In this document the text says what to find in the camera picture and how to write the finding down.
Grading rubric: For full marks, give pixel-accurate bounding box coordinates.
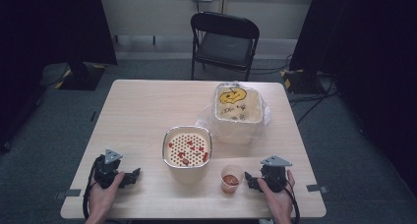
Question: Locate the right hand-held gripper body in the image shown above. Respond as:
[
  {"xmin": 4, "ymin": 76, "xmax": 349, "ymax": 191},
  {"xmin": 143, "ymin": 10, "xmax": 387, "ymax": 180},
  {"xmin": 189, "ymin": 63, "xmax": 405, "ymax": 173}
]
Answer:
[{"xmin": 259, "ymin": 154, "xmax": 293, "ymax": 194}]

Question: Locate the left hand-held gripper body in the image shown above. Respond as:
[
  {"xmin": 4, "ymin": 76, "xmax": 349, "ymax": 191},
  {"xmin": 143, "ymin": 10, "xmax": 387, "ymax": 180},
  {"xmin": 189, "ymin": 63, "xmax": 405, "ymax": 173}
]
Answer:
[{"xmin": 93, "ymin": 148, "xmax": 132, "ymax": 190}]

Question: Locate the small clear cup red sauce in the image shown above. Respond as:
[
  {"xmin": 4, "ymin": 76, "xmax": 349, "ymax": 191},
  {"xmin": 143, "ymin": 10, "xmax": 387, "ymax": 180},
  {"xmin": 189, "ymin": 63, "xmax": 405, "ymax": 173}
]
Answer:
[{"xmin": 219, "ymin": 164, "xmax": 245, "ymax": 196}]

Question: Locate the person's right hand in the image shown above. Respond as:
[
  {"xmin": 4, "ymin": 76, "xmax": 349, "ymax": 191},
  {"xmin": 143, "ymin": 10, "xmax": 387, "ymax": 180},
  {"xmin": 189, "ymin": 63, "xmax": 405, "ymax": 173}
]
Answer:
[{"xmin": 257, "ymin": 169, "xmax": 296, "ymax": 221}]

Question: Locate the person's left hand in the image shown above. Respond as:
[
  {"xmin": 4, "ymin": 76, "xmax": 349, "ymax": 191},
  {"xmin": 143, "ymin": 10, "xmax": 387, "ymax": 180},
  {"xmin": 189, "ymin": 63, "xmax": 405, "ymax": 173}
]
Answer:
[{"xmin": 88, "ymin": 171, "xmax": 126, "ymax": 222}]

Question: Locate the beige container with perforated insert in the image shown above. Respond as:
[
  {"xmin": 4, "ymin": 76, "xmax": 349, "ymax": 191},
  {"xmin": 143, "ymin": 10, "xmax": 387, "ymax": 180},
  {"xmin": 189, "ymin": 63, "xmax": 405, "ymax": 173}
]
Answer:
[{"xmin": 161, "ymin": 125, "xmax": 213, "ymax": 186}]

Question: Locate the beige container yellow smiley lid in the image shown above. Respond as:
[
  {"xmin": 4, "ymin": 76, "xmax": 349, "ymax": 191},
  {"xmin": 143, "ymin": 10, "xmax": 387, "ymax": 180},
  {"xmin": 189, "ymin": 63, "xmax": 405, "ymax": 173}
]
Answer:
[{"xmin": 213, "ymin": 83, "xmax": 266, "ymax": 143}]

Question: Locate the black stand base striped tape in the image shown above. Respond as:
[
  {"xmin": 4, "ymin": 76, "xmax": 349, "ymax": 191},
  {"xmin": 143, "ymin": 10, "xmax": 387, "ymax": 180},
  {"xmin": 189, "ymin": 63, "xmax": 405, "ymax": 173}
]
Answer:
[
  {"xmin": 58, "ymin": 62, "xmax": 108, "ymax": 91},
  {"xmin": 280, "ymin": 68, "xmax": 327, "ymax": 95}
]

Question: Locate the black folding chair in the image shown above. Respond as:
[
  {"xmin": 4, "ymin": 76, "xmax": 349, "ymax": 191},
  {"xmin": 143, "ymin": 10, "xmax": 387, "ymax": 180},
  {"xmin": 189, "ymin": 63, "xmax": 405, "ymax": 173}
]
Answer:
[{"xmin": 190, "ymin": 11, "xmax": 261, "ymax": 83}]

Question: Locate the black curtain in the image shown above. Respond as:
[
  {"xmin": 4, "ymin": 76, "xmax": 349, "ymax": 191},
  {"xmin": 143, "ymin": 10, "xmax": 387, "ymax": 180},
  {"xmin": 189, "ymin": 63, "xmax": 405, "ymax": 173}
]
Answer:
[
  {"xmin": 0, "ymin": 0, "xmax": 119, "ymax": 153},
  {"xmin": 288, "ymin": 0, "xmax": 417, "ymax": 198}
]

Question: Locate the left hand-held gripper black cable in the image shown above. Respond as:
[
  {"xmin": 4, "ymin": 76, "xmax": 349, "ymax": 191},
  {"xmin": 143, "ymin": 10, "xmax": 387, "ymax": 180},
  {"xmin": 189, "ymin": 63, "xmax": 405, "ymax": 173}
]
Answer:
[{"xmin": 82, "ymin": 158, "xmax": 101, "ymax": 221}]

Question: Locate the hand-held gripper black cable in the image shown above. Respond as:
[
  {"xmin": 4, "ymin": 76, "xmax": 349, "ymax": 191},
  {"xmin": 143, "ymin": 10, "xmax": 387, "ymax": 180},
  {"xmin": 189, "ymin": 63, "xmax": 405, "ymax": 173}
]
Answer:
[
  {"xmin": 284, "ymin": 183, "xmax": 301, "ymax": 224},
  {"xmin": 82, "ymin": 158, "xmax": 101, "ymax": 221}
]

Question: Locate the right hand-held gripper black cable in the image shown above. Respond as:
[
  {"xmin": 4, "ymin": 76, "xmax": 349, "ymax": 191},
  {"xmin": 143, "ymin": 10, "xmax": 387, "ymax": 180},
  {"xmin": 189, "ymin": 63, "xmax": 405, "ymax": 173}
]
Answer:
[{"xmin": 284, "ymin": 183, "xmax": 301, "ymax": 224}]

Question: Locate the grey table edge bracket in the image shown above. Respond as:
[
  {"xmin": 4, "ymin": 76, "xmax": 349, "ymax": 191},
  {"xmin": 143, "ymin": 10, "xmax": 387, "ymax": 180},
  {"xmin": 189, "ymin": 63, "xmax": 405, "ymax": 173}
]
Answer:
[{"xmin": 306, "ymin": 183, "xmax": 329, "ymax": 195}]

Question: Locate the black floor cable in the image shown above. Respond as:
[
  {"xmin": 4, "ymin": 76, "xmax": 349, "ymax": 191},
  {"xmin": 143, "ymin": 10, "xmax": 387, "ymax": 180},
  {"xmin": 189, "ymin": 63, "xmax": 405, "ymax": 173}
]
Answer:
[
  {"xmin": 250, "ymin": 54, "xmax": 294, "ymax": 77},
  {"xmin": 288, "ymin": 80, "xmax": 340, "ymax": 126}
]

